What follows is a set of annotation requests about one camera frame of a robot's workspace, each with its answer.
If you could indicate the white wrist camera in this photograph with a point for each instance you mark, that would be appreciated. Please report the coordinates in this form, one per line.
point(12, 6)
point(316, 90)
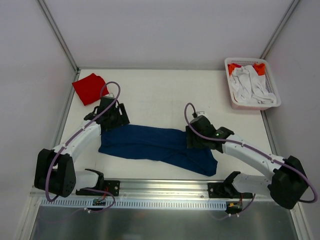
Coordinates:
point(110, 95)
point(199, 113)

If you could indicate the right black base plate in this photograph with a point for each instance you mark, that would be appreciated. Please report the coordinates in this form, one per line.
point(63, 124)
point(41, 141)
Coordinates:
point(217, 190)

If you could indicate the folded red t shirt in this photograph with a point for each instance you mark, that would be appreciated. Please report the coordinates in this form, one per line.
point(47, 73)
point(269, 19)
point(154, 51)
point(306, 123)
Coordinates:
point(90, 89)

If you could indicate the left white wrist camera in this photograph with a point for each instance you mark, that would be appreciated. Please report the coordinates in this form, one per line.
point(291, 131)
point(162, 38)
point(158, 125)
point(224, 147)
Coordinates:
point(110, 95)

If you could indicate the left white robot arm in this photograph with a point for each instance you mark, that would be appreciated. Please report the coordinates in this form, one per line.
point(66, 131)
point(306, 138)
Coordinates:
point(55, 171)

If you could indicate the aluminium mounting rail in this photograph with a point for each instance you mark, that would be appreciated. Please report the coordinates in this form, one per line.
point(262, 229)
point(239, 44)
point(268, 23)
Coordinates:
point(157, 189)

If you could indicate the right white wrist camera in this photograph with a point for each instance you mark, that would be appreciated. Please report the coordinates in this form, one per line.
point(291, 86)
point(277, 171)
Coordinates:
point(199, 113)

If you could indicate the orange t shirt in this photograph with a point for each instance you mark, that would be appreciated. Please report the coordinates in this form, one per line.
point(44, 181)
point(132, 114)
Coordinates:
point(259, 68)

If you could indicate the white plastic basket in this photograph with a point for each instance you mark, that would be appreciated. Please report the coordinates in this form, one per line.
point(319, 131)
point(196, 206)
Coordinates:
point(270, 83)

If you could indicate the white t shirt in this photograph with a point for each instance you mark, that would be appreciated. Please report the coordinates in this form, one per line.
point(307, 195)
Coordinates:
point(250, 88)

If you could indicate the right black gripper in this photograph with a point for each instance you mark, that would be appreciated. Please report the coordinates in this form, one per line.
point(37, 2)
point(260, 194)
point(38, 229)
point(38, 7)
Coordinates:
point(194, 141)

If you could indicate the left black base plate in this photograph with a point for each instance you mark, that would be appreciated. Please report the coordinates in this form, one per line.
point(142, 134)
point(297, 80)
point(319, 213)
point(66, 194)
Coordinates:
point(111, 186)

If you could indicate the blue t shirt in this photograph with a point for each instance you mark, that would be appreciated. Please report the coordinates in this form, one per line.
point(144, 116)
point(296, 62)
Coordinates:
point(167, 145)

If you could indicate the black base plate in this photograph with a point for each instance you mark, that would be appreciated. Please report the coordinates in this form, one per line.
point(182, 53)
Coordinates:
point(217, 190)
point(111, 186)

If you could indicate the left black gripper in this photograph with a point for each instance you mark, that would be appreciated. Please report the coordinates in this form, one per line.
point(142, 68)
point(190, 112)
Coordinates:
point(119, 119)

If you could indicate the white slotted cable duct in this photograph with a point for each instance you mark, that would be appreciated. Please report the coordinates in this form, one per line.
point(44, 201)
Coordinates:
point(212, 205)

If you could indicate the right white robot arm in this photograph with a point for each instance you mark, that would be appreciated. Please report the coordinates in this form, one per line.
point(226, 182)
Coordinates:
point(282, 179)

